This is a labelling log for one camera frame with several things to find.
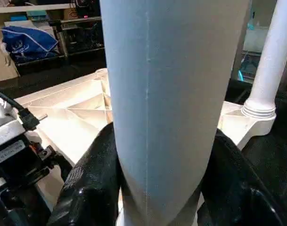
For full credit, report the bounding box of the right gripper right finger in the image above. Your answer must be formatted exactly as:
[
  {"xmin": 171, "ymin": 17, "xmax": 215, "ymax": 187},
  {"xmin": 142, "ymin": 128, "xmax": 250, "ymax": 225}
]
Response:
[{"xmin": 196, "ymin": 129, "xmax": 287, "ymax": 226}]

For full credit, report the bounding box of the blue plastic bag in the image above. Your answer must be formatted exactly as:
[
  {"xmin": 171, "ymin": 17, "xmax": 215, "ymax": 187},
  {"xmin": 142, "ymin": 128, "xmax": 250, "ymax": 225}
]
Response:
[{"xmin": 0, "ymin": 25, "xmax": 59, "ymax": 65}]

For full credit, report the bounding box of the white plastic table top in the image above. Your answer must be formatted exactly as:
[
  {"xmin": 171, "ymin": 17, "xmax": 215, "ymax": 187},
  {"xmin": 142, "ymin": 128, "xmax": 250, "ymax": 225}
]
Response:
[{"xmin": 13, "ymin": 68, "xmax": 277, "ymax": 209}]

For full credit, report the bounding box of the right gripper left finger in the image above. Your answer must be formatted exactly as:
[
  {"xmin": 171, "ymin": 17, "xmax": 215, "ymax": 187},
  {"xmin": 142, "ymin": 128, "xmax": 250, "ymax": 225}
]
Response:
[{"xmin": 48, "ymin": 122, "xmax": 125, "ymax": 226}]

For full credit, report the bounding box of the white plastic table leg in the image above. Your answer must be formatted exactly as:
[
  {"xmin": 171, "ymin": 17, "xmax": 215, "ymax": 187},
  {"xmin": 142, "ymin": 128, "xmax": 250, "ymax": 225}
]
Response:
[
  {"xmin": 99, "ymin": 0, "xmax": 252, "ymax": 226},
  {"xmin": 240, "ymin": 0, "xmax": 287, "ymax": 119}
]

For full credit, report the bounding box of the black work mat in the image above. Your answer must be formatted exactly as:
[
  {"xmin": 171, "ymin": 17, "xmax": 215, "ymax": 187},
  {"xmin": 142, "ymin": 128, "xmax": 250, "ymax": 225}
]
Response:
[{"xmin": 0, "ymin": 61, "xmax": 287, "ymax": 226}]

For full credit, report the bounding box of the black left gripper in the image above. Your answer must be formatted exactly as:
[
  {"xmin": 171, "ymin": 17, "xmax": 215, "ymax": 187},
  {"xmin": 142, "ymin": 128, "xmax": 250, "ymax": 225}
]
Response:
[{"xmin": 0, "ymin": 140, "xmax": 65, "ymax": 226}]

